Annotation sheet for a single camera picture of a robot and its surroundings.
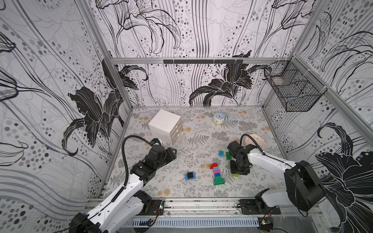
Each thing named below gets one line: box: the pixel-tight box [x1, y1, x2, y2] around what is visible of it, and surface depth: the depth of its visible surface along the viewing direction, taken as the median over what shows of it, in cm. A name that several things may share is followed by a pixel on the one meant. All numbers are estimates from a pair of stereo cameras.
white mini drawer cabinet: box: [148, 109, 184, 145], surface depth 95 cm
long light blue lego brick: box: [184, 172, 197, 181], surface depth 83 cm
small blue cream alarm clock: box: [212, 112, 228, 125], surface depth 109 cm
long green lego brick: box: [213, 176, 226, 186], surface depth 81 cm
